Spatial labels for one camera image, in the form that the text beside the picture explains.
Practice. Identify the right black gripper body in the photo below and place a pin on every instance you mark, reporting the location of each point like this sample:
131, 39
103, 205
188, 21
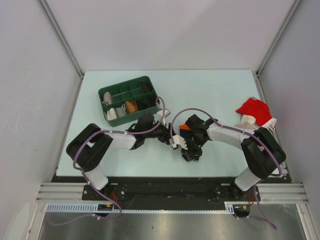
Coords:
195, 142

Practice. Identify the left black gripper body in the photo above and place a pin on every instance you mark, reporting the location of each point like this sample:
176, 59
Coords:
162, 136

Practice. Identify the navy orange underwear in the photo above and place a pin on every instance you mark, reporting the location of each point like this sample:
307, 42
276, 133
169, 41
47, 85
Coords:
194, 152

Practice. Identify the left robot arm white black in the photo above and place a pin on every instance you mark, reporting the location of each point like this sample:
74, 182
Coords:
89, 147

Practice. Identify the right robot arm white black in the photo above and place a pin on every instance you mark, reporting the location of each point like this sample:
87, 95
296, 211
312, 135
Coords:
262, 152

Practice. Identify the red white underwear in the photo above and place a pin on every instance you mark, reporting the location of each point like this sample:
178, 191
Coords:
256, 109

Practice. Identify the black rolled cloth front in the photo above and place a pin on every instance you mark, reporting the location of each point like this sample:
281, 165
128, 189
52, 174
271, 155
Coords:
142, 105

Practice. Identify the black rolled cloth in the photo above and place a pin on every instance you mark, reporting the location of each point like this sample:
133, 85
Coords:
142, 105
151, 100
146, 88

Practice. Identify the black rolled cloth right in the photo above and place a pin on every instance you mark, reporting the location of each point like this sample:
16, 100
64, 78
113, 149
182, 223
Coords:
151, 100

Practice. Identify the orange rolled cloth in tray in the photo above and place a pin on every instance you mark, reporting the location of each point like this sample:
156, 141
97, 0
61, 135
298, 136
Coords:
131, 107

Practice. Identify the grey rolled cloth in tray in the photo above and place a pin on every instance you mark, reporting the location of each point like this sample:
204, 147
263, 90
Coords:
121, 111

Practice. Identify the black rolled cloth back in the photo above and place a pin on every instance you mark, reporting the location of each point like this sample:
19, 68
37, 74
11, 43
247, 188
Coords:
146, 88

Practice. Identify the green compartment organizer tray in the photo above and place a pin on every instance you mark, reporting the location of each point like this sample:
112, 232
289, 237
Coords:
129, 90

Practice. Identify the white rolled cloth in tray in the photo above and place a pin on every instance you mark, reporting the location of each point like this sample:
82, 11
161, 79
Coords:
111, 114

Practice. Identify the beige rolled cloth in tray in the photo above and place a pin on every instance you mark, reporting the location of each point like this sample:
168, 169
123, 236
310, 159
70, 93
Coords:
107, 98

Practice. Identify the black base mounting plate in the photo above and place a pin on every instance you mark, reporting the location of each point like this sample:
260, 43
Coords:
175, 191

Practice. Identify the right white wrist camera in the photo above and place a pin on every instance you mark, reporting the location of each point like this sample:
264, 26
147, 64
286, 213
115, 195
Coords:
178, 141

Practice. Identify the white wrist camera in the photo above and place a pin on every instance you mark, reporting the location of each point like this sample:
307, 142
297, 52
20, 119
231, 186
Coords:
178, 141
162, 114

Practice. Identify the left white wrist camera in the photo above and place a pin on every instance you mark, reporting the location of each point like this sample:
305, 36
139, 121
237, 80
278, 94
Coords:
162, 114

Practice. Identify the slotted cable duct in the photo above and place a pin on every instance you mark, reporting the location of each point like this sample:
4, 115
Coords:
106, 208

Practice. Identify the aluminium frame rail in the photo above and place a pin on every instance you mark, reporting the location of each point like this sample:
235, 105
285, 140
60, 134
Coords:
270, 193

